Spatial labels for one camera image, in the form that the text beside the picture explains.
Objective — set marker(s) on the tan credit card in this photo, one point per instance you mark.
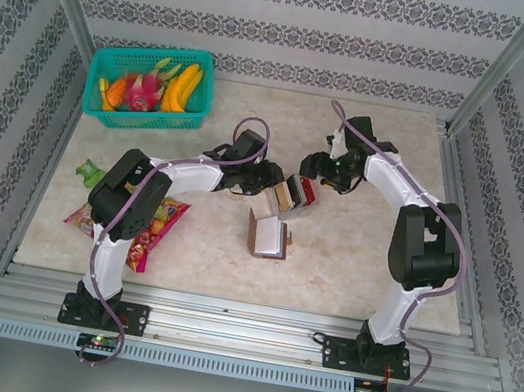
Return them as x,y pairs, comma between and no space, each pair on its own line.
283,197

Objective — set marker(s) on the red credit card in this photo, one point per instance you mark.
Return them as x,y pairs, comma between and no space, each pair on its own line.
309,193

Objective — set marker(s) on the clear acrylic card stand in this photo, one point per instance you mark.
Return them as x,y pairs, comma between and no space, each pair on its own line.
297,213

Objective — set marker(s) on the brown leather card holder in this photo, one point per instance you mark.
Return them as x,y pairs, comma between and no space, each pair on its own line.
267,237

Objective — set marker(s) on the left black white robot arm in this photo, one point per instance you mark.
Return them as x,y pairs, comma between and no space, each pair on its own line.
129,198

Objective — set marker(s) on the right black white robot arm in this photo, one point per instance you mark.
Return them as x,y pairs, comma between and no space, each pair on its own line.
426,245

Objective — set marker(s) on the colourful candy bag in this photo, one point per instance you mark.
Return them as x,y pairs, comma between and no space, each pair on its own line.
166,220

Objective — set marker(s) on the teal plastic basket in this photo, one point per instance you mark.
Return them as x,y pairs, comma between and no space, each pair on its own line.
153,123

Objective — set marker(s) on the yellow banana bunch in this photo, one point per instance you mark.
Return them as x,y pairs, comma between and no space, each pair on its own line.
182,88

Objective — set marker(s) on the pink dragon fruit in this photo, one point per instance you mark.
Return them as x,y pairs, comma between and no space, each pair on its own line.
140,93

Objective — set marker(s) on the orange fruit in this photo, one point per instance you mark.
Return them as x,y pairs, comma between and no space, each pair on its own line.
115,91

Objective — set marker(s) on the green crumpled wrapper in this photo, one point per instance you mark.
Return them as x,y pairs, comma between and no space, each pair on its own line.
88,170

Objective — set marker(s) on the small yellow fruit piece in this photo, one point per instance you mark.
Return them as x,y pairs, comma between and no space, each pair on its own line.
103,86

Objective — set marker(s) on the left small circuit board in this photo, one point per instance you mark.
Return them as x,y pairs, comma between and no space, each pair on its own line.
96,341

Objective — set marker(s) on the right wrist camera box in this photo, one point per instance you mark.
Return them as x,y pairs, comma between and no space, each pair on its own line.
360,127

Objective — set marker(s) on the aluminium side rail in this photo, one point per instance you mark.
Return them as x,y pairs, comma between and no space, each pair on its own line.
54,144
451,173

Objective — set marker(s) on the aluminium rail frame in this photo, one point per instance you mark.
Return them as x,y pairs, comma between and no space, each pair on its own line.
239,326

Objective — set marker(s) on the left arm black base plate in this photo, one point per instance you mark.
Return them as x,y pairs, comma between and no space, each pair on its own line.
134,318

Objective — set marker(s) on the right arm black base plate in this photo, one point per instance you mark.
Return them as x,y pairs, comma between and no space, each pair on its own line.
335,353

